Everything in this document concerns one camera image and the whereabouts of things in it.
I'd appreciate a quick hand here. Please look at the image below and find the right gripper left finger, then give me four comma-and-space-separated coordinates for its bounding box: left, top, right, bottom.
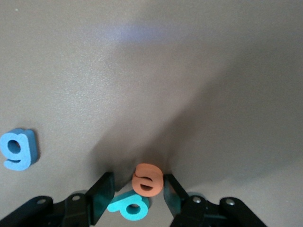
53, 172, 116, 227

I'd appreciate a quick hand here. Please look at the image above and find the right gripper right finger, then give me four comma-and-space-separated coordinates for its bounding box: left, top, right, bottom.
163, 174, 220, 227

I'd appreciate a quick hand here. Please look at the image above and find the teal foam letter d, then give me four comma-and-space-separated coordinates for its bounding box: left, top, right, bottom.
107, 190, 150, 221

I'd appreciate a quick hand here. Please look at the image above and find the orange foam letter e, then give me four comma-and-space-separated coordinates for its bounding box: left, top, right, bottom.
132, 163, 164, 197

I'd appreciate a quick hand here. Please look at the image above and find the blue foam letter g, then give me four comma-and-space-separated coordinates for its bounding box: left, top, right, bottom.
0, 128, 40, 171

